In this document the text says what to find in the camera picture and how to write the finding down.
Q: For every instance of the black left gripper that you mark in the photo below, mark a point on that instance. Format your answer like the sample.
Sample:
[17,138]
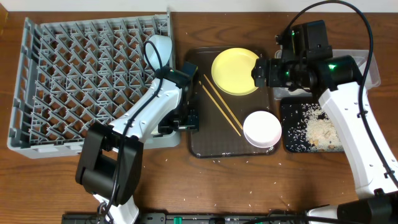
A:
[188,121]

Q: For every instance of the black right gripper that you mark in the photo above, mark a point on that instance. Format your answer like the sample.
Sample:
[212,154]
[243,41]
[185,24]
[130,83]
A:
[273,66]

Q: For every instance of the rice food waste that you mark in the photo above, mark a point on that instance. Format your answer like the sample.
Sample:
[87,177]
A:
[320,129]

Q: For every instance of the pink bowl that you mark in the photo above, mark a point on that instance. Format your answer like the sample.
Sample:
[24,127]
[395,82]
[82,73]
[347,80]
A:
[262,129]

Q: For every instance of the light blue bowl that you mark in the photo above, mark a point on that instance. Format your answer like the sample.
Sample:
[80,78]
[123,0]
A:
[158,50]

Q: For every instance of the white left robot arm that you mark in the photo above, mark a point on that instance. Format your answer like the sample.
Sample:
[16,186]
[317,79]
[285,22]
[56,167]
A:
[111,158]

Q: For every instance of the black waste tray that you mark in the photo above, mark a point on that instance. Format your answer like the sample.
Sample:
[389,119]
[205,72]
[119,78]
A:
[298,130]

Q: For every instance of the grey dishwasher rack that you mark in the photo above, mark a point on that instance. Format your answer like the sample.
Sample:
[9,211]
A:
[73,74]

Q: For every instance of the dark brown serving tray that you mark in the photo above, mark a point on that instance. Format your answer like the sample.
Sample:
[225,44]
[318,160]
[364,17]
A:
[215,137]

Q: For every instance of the wooden chopstick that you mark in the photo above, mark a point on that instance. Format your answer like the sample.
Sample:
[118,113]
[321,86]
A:
[220,109]
[223,102]

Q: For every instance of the clear plastic bin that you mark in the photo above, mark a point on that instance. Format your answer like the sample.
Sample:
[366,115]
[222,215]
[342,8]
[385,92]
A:
[360,56]

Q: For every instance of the yellow plate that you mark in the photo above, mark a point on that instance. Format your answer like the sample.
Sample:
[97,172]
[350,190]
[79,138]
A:
[231,71]

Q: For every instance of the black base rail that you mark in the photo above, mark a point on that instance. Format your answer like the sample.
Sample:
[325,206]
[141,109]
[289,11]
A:
[163,218]

